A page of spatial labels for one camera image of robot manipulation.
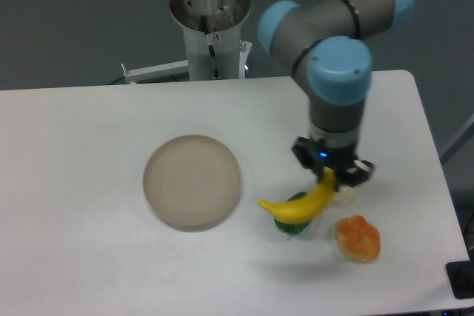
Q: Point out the green toy bell pepper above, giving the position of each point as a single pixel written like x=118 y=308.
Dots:
x=293 y=228

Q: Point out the beige round plate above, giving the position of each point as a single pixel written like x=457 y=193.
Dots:
x=192 y=182

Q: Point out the black device at table edge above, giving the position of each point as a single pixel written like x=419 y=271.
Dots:
x=460 y=274

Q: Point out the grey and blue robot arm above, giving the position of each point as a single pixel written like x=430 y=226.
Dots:
x=321 y=47

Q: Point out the white toy garlic bulb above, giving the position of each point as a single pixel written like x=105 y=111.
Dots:
x=345 y=196

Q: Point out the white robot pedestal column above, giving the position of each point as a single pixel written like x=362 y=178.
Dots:
x=212 y=36

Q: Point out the white metal bracket left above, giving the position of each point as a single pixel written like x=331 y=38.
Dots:
x=156 y=74

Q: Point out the yellow toy banana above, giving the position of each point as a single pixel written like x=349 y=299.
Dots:
x=307 y=207

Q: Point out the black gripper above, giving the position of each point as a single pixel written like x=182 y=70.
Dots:
x=315 y=154

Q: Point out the orange toy bread roll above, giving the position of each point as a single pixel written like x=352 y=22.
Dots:
x=357 y=239

